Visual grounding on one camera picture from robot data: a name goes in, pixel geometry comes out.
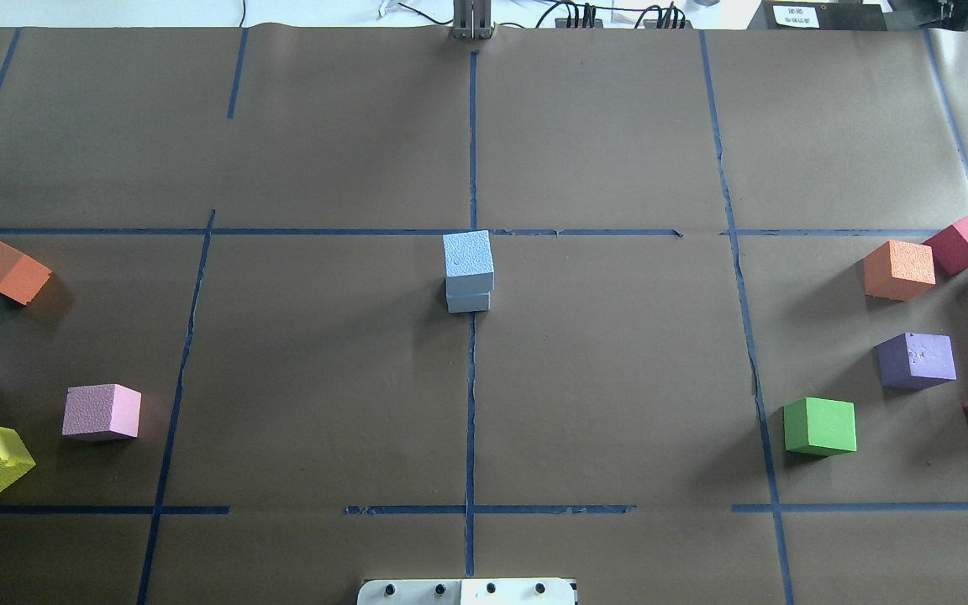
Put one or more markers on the orange foam block right side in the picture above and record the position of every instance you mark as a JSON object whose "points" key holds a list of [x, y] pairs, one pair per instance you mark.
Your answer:
{"points": [[898, 270]]}

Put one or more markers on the black power box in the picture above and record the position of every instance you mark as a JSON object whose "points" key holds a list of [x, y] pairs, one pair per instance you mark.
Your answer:
{"points": [[817, 15]]}

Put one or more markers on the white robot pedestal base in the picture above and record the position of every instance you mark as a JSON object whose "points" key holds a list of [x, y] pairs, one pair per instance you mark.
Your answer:
{"points": [[517, 590]]}

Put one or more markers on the orange foam block left side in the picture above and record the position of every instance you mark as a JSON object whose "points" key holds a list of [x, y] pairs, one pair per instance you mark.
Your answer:
{"points": [[21, 276]]}

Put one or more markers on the purple foam block right side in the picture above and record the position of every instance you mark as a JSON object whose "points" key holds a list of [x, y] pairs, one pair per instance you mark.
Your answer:
{"points": [[915, 361]]}

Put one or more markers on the aluminium frame post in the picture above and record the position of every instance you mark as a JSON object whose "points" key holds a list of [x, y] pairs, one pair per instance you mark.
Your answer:
{"points": [[472, 19]]}

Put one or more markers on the green foam block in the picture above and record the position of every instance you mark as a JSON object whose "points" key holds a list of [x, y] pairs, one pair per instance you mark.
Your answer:
{"points": [[820, 427]]}

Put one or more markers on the orange foam block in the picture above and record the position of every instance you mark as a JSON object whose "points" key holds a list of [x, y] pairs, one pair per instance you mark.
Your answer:
{"points": [[898, 270], [21, 276]]}

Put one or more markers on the pink foam block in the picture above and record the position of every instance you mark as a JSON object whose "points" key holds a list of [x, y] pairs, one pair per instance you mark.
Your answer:
{"points": [[101, 412]]}

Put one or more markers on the light blue block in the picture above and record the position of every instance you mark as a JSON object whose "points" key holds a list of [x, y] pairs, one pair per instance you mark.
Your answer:
{"points": [[469, 267]]}

